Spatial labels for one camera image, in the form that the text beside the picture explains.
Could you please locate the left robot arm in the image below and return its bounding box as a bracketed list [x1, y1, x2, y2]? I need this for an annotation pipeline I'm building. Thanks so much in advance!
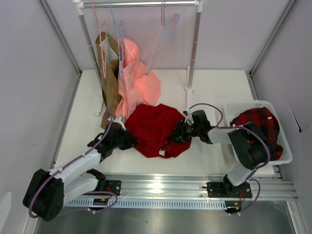
[22, 121, 138, 221]

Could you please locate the blue wire hanger right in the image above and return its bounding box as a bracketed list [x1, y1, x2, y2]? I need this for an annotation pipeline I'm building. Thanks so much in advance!
[145, 0, 180, 75]

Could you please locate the white laundry basket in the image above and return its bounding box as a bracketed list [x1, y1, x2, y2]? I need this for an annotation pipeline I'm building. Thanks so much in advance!
[224, 100, 293, 165]

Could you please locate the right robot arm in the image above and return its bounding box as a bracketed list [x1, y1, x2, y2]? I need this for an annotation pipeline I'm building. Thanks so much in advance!
[167, 110, 274, 199]

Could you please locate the blue wire hanger left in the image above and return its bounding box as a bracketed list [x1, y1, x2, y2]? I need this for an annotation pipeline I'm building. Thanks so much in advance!
[109, 1, 124, 80]

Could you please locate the pink wire hanger left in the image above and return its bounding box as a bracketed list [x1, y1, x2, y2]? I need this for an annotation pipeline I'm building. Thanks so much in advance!
[92, 1, 107, 79]

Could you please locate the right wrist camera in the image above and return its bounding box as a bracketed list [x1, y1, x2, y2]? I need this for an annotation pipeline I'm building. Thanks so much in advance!
[183, 108, 194, 125]

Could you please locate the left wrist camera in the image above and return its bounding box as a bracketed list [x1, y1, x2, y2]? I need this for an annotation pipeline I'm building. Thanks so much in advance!
[111, 116, 126, 130]

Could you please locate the blue wire hanger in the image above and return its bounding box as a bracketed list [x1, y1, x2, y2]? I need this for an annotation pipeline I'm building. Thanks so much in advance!
[109, 1, 124, 80]
[145, 0, 180, 75]

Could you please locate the pink wire hanger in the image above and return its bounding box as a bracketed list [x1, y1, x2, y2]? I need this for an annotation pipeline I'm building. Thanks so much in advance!
[92, 1, 107, 79]
[145, 0, 177, 73]

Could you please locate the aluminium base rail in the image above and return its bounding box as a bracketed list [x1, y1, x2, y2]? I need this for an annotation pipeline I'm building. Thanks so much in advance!
[106, 173, 298, 201]

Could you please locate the pink wire hanger right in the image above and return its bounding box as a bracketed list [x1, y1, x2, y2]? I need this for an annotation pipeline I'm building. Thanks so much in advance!
[145, 0, 177, 73]

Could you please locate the red plaid shirt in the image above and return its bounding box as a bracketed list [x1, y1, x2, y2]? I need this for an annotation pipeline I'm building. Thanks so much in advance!
[230, 107, 283, 161]

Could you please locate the white slotted cable duct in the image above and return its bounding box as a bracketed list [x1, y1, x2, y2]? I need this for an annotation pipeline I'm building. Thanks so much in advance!
[65, 197, 227, 210]

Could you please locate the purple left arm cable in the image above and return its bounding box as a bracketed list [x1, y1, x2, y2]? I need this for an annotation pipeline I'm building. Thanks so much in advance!
[28, 107, 118, 219]

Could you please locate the metal clothes rack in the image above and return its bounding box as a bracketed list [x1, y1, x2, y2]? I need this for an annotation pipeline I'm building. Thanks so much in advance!
[73, 0, 203, 110]

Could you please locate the salmon pink garment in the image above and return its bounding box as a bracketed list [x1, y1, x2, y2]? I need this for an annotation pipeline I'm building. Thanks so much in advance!
[116, 38, 161, 119]

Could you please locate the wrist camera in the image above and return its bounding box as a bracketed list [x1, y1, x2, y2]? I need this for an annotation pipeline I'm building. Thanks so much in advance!
[183, 108, 194, 125]
[111, 116, 126, 130]

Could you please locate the brown garment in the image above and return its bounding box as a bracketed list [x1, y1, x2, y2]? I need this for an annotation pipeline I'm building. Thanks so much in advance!
[96, 32, 121, 117]

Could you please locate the red skirt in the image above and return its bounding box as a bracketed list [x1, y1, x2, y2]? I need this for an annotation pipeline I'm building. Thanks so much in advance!
[125, 104, 191, 159]

